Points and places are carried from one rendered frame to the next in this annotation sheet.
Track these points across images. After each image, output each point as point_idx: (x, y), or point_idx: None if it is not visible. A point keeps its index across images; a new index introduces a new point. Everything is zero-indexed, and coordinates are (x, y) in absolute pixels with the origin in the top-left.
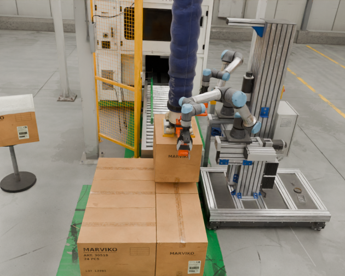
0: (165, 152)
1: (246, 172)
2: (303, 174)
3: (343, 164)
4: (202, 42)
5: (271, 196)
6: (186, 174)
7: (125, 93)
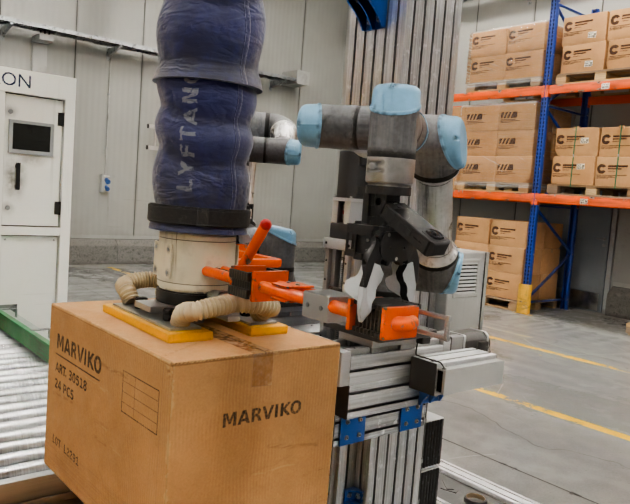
0: (211, 402)
1: (384, 469)
2: (446, 461)
3: (462, 433)
4: (54, 197)
5: None
6: (287, 499)
7: None
